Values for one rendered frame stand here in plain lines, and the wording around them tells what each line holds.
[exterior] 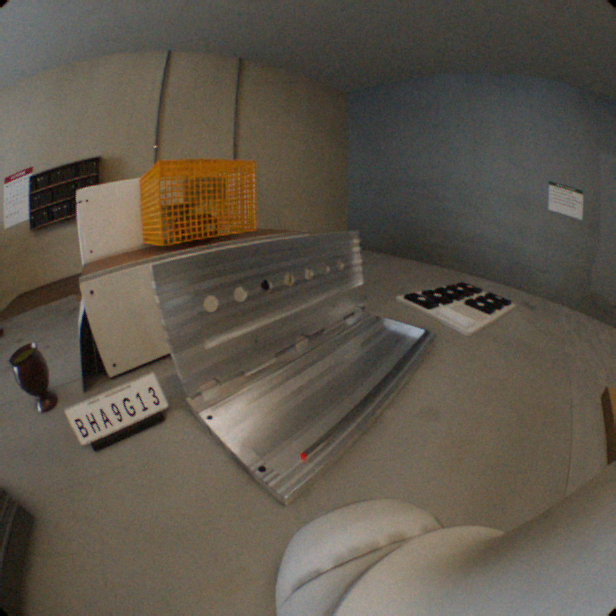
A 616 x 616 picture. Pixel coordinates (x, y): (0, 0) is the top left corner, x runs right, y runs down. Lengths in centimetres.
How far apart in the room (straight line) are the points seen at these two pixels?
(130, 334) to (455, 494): 54
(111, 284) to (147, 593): 43
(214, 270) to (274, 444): 23
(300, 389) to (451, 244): 234
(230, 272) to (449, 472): 39
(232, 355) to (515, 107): 273
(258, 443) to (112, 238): 57
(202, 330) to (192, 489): 20
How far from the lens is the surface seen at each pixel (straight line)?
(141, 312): 49
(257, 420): 33
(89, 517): 36
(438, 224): 262
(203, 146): 228
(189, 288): 33
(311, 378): 39
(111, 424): 40
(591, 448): 52
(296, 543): 15
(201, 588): 28
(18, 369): 52
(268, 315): 41
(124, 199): 69
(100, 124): 227
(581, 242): 251
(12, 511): 41
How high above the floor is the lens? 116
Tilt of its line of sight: 23 degrees down
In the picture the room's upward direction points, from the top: straight up
